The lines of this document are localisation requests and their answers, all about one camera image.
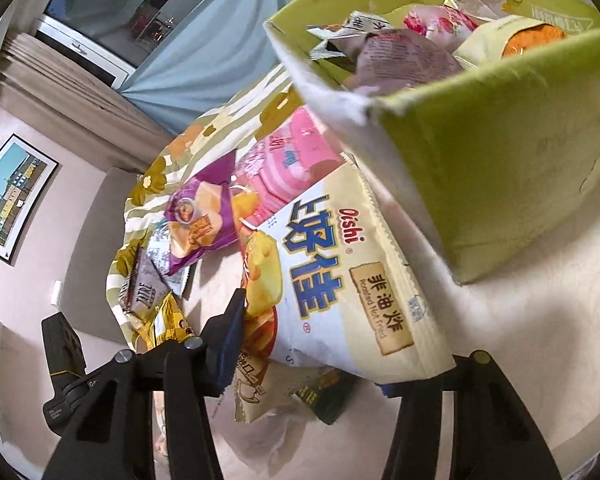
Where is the purple chip bag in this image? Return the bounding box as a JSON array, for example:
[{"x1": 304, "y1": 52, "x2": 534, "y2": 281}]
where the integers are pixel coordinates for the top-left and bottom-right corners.
[{"x1": 164, "y1": 151, "x2": 237, "y2": 275}]

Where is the cream Oishi chip bag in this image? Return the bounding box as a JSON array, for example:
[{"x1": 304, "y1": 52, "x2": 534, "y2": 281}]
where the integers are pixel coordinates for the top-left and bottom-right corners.
[{"x1": 232, "y1": 156, "x2": 456, "y2": 425}]

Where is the cream orange chip bag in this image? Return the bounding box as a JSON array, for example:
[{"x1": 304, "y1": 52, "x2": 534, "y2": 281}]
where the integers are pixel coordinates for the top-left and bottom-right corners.
[{"x1": 453, "y1": 15, "x2": 568, "y2": 70}]

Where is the purple grey snack bag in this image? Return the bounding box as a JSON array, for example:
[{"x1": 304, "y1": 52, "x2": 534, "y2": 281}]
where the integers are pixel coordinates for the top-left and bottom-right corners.
[{"x1": 306, "y1": 11, "x2": 463, "y2": 96}]

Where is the grey headboard cushion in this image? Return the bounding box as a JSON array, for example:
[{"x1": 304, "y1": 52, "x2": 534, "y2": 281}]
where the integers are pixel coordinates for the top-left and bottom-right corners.
[{"x1": 59, "y1": 168, "x2": 137, "y2": 344}]

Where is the yellow snack packet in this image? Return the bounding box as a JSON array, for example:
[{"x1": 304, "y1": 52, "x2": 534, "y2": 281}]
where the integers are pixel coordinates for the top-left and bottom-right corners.
[{"x1": 140, "y1": 292, "x2": 194, "y2": 350}]

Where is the silver red snack bag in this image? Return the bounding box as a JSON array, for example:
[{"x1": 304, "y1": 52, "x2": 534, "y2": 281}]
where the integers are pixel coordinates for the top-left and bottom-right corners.
[{"x1": 119, "y1": 248, "x2": 170, "y2": 322}]

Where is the light blue snack packet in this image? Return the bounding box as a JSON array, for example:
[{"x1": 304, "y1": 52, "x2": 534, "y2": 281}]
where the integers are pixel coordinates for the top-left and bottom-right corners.
[{"x1": 146, "y1": 218, "x2": 190, "y2": 297}]

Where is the dark green biscuit packet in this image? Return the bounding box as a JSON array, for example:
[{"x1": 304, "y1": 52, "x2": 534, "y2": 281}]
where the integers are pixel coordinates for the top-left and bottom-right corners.
[{"x1": 294, "y1": 368, "x2": 358, "y2": 426}]

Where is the framed city picture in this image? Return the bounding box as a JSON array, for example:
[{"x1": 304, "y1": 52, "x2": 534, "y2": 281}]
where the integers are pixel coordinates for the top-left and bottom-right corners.
[{"x1": 0, "y1": 134, "x2": 59, "y2": 264}]

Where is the striped floral blanket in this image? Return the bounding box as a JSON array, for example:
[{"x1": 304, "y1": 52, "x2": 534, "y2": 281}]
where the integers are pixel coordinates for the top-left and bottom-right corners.
[{"x1": 106, "y1": 64, "x2": 300, "y2": 350}]

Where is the green storage box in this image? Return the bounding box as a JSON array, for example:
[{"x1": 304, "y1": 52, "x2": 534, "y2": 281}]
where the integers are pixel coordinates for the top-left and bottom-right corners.
[{"x1": 264, "y1": 0, "x2": 600, "y2": 284}]

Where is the beige left curtain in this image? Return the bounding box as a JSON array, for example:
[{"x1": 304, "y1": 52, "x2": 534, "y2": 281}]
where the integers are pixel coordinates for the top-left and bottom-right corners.
[{"x1": 0, "y1": 32, "x2": 172, "y2": 172}]

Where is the pink striped snack bag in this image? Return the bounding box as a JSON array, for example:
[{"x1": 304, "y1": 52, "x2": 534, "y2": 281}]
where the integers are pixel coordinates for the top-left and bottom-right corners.
[{"x1": 230, "y1": 106, "x2": 342, "y2": 224}]

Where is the window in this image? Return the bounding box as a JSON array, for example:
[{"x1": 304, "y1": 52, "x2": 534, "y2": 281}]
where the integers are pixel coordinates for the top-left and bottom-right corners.
[{"x1": 34, "y1": 0, "x2": 202, "y2": 89}]

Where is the blue curtain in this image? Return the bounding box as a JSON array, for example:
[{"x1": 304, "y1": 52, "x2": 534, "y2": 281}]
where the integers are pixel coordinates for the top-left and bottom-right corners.
[{"x1": 119, "y1": 0, "x2": 291, "y2": 134}]

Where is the pink snack bag in box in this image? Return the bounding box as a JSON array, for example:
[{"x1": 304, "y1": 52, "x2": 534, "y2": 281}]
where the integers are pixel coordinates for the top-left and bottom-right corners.
[{"x1": 403, "y1": 4, "x2": 478, "y2": 52}]

